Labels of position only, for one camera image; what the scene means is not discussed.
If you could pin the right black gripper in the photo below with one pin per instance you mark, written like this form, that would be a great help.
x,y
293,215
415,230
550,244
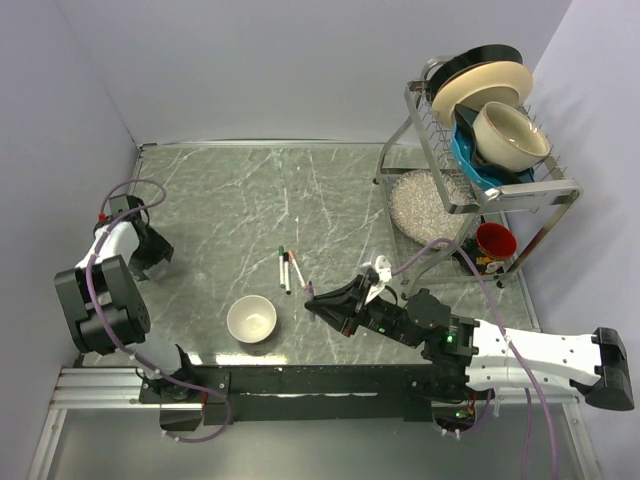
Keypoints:
x,y
346,301

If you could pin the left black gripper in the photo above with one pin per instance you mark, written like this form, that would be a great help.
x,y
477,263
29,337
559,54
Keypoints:
x,y
161,249

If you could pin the white pen pink tip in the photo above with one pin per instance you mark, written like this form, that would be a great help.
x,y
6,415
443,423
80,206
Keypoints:
x,y
299,274

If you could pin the white pen black tip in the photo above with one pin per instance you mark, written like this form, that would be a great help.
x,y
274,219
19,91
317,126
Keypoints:
x,y
287,278

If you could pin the white pen green tip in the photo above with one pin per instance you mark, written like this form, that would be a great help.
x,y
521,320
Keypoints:
x,y
281,271

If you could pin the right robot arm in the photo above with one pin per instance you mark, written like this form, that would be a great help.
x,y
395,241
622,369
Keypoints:
x,y
479,355

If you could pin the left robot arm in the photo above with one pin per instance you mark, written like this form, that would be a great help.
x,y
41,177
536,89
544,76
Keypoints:
x,y
103,307

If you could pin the white ceramic bowl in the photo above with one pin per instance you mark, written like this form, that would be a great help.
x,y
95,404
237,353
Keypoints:
x,y
251,319

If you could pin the clear textured glass plate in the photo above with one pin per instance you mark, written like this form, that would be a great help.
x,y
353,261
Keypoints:
x,y
417,210

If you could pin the metal dish rack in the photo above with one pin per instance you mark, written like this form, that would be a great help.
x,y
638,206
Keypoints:
x,y
459,195

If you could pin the black base bar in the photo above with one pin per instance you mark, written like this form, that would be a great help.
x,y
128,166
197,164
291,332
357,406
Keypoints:
x,y
247,393

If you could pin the red cup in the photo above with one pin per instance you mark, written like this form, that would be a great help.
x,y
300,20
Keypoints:
x,y
496,241

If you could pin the blue dish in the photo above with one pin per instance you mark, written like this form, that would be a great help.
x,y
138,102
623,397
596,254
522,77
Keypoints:
x,y
482,173

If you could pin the cream bowl on rack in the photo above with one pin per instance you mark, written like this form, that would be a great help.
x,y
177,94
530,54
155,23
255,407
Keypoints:
x,y
506,137

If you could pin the cream plate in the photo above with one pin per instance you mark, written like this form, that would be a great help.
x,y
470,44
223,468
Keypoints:
x,y
505,82

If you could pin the black plate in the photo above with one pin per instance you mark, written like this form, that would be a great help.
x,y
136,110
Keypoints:
x,y
471,59

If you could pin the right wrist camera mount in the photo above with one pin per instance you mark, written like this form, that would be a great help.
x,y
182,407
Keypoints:
x,y
378,274

